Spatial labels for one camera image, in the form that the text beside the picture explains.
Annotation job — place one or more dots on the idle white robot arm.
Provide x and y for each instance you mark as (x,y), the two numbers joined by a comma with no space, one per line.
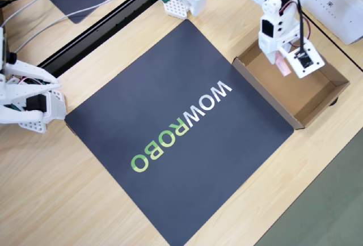
(25,90)

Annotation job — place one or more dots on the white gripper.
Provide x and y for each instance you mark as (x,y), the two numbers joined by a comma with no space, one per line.
(270,50)

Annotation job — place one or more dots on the white printed carton box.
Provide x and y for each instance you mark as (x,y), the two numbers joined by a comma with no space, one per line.
(334,2)

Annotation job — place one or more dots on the dark mat with WOWROBO print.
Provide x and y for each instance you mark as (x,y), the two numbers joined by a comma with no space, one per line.
(141,101)

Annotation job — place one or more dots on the open cardboard box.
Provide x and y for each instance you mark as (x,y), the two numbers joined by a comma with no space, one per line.
(312,95)

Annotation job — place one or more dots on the black rail strip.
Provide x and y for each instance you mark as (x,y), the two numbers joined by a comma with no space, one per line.
(99,33)

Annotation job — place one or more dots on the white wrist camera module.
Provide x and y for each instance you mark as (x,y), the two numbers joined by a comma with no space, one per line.
(312,59)

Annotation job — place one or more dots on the camera board with black lens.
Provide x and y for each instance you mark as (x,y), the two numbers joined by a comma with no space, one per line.
(3,47)

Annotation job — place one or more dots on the pink stick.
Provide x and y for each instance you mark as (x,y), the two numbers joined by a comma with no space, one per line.
(285,68)

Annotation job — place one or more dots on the white perforated base plate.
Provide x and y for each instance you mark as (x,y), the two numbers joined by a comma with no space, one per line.
(175,8)

